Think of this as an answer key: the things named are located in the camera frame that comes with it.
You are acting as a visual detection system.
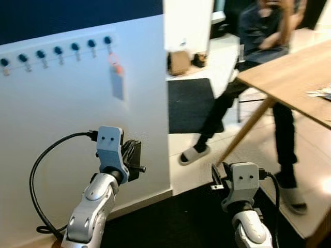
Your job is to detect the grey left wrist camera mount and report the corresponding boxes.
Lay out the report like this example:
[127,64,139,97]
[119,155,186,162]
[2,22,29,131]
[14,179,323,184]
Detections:
[96,126,130,184]

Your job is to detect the loose white papers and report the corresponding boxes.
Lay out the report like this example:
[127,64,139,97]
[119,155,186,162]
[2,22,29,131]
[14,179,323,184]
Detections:
[306,87,331,101]

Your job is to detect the dark blue knob hook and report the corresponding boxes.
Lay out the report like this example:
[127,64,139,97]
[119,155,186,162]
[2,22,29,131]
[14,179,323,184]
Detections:
[87,39,99,58]
[18,54,33,72]
[0,58,11,76]
[53,46,66,65]
[36,50,49,69]
[103,36,114,52]
[70,42,82,61]

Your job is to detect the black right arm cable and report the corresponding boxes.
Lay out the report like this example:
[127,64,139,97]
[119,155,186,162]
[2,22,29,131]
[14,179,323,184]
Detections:
[258,169,283,246]

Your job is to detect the wooden table leg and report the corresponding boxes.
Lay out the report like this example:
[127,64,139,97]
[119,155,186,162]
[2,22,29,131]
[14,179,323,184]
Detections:
[304,207,331,248]
[214,97,277,167]

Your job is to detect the person in dark grey shirt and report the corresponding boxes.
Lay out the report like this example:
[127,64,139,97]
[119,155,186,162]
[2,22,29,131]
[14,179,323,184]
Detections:
[178,0,312,215]

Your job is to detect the small black floor object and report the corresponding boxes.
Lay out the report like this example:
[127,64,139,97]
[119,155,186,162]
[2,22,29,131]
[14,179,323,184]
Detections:
[192,52,208,68]

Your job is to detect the hanging grey card with tag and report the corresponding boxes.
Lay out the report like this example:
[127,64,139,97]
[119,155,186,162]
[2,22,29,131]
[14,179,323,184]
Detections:
[107,50,125,102]

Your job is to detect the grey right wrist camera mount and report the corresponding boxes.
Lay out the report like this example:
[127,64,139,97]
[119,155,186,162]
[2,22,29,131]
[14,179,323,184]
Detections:
[222,162,260,212]

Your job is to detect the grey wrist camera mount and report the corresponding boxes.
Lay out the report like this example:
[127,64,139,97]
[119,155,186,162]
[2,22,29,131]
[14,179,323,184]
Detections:
[222,162,260,212]
[96,126,130,184]

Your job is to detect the black floor mat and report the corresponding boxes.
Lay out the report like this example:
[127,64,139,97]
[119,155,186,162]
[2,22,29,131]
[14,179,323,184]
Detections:
[168,77,226,134]

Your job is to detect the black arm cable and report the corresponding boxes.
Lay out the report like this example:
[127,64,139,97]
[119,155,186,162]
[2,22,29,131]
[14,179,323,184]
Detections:
[258,169,283,246]
[29,131,99,237]

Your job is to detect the brown cardboard box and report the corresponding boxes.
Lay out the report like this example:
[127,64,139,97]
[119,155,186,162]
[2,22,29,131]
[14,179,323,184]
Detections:
[168,50,192,77]

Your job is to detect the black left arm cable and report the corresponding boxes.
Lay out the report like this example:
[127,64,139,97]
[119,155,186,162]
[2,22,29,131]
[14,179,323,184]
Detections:
[29,131,99,237]

